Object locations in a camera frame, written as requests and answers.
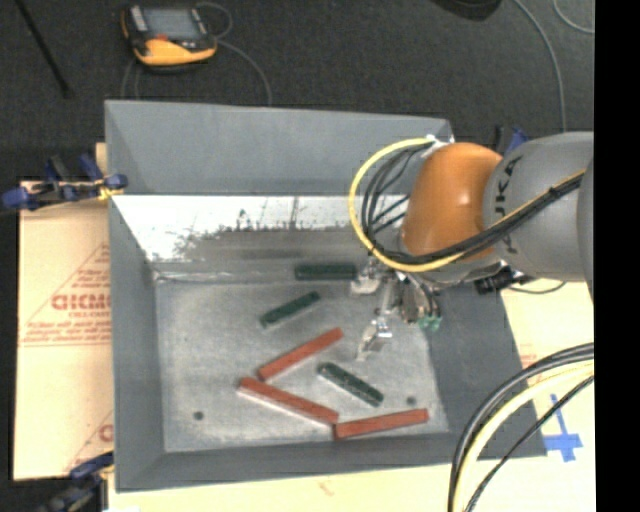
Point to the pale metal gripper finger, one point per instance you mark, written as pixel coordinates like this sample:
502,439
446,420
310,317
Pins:
376,337
364,285

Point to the dark green flat block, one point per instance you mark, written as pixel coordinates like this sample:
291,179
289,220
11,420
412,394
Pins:
350,384
290,309
325,272

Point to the red-brown flat block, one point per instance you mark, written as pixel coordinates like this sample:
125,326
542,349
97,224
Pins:
300,354
287,401
380,424

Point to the grey metal bin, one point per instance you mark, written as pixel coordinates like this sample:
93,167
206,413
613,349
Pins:
215,330

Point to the brown cardboard board red print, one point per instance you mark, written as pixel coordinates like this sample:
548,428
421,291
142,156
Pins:
62,360

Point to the black cylinder on white bracket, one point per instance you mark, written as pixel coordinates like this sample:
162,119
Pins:
492,283

